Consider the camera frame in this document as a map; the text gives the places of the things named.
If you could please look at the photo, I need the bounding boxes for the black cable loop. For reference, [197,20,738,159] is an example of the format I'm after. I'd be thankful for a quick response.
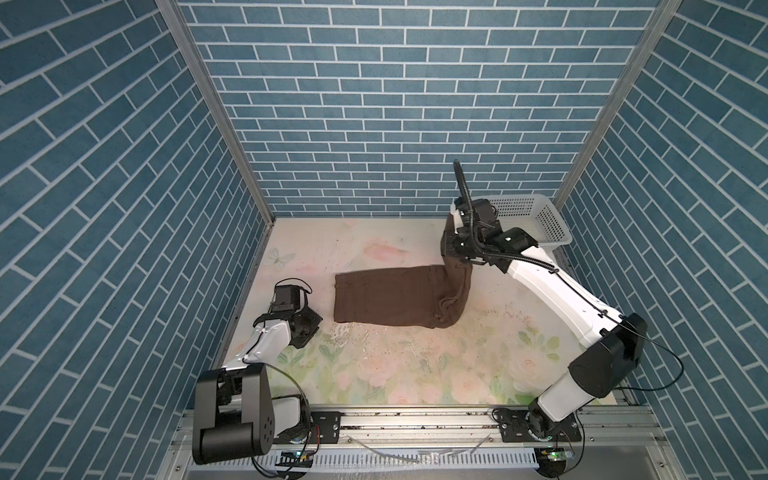
[452,159,517,263]

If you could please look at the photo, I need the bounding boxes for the aluminium mounting rail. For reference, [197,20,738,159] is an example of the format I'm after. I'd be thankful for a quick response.
[173,405,661,457]

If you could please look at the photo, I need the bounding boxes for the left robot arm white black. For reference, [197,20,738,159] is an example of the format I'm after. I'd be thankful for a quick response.
[192,277,322,465]

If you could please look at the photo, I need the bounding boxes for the white plastic laundry basket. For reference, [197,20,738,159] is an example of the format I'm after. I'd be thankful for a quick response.
[472,194,573,259]

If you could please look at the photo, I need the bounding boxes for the brown trousers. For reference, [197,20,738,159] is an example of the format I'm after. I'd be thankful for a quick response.
[333,254,473,329]

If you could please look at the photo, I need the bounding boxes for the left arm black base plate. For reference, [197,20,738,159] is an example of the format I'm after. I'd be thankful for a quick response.
[304,411,342,445]

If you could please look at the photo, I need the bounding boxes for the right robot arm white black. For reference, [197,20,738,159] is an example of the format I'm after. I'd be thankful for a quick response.
[441,195,647,441]

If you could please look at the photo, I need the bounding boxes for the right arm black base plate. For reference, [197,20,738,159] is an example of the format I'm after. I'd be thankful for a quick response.
[490,407,583,443]

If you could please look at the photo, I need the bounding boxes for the white perforated vent strip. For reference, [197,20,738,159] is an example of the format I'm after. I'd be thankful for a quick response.
[185,449,540,473]

